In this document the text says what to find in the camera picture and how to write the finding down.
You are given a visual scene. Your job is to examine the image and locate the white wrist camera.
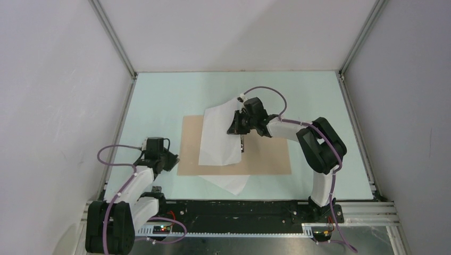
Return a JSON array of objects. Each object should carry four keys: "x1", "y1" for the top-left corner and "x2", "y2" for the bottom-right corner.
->
[
  {"x1": 237, "y1": 93, "x2": 246, "y2": 103},
  {"x1": 141, "y1": 139, "x2": 147, "y2": 150}
]

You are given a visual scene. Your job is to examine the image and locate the left aluminium frame post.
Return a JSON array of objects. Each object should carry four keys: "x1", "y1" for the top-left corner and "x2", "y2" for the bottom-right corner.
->
[{"x1": 88, "y1": 0, "x2": 137, "y2": 80}]

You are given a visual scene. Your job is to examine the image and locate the right small circuit board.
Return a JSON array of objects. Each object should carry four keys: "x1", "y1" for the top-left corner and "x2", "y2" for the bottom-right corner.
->
[{"x1": 312, "y1": 231, "x2": 331, "y2": 243}]

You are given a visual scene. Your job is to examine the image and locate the white slotted cable duct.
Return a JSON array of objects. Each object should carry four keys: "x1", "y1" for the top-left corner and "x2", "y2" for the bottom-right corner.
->
[{"x1": 135, "y1": 225, "x2": 314, "y2": 239}]

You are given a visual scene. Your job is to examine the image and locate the small circuit board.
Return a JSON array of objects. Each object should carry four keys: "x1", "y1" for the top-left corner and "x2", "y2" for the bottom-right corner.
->
[
  {"x1": 312, "y1": 231, "x2": 331, "y2": 243},
  {"x1": 152, "y1": 225, "x2": 172, "y2": 234}
]

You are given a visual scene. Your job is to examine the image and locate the tan cardboard folder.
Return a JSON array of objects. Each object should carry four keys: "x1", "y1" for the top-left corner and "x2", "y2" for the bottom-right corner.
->
[{"x1": 177, "y1": 115, "x2": 291, "y2": 176}]

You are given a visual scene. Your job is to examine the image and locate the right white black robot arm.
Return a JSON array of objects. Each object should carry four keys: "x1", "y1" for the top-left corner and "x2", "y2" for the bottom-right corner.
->
[{"x1": 227, "y1": 97, "x2": 347, "y2": 222}]

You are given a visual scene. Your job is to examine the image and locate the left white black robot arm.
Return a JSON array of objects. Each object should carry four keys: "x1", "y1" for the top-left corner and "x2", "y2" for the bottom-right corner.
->
[{"x1": 85, "y1": 137, "x2": 179, "y2": 254}]

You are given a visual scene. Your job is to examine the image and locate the white paper sheet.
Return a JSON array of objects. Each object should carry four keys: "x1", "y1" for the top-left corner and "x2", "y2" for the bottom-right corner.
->
[
  {"x1": 198, "y1": 99, "x2": 241, "y2": 166},
  {"x1": 199, "y1": 175, "x2": 250, "y2": 196}
]

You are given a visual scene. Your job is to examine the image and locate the silver metal folder clip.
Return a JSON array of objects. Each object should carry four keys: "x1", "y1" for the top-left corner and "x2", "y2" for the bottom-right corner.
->
[{"x1": 240, "y1": 135, "x2": 245, "y2": 153}]

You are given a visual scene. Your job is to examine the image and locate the left small circuit board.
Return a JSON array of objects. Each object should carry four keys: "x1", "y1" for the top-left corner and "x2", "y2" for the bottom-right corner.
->
[{"x1": 152, "y1": 225, "x2": 172, "y2": 234}]

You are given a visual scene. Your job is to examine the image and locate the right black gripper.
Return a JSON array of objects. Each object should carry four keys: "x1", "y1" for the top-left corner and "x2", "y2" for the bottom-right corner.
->
[{"x1": 227, "y1": 110, "x2": 256, "y2": 135}]

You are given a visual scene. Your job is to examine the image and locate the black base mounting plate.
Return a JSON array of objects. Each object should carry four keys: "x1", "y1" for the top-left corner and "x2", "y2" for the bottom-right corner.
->
[{"x1": 134, "y1": 199, "x2": 344, "y2": 234}]

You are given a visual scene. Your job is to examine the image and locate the right aluminium frame post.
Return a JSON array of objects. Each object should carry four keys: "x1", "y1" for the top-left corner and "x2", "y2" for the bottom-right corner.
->
[{"x1": 339, "y1": 0, "x2": 389, "y2": 76}]

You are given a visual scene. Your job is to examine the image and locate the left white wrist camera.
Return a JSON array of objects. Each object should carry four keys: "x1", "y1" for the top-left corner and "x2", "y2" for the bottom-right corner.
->
[{"x1": 141, "y1": 139, "x2": 147, "y2": 150}]

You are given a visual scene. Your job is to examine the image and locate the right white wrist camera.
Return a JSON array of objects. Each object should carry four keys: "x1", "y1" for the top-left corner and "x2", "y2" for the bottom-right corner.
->
[{"x1": 237, "y1": 93, "x2": 246, "y2": 103}]

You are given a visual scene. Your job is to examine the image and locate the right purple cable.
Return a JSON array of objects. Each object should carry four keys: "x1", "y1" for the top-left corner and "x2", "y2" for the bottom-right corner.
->
[{"x1": 243, "y1": 86, "x2": 358, "y2": 254}]

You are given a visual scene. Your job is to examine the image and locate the aluminium frame post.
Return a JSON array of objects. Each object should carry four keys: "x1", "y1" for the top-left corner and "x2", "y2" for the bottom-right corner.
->
[
  {"x1": 88, "y1": 0, "x2": 137, "y2": 80},
  {"x1": 339, "y1": 0, "x2": 389, "y2": 76}
]

